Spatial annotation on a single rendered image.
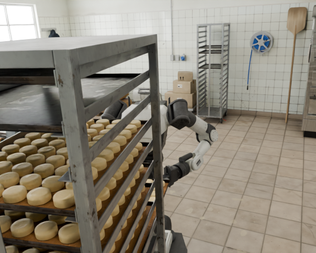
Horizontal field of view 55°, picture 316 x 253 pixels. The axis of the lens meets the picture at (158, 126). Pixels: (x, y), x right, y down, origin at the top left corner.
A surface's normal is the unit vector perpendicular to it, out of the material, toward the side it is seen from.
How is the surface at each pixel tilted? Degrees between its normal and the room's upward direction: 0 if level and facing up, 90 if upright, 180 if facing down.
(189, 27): 90
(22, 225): 0
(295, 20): 82
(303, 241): 0
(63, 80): 90
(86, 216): 90
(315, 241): 0
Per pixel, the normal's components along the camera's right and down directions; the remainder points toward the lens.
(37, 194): -0.04, -0.95
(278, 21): -0.42, 0.31
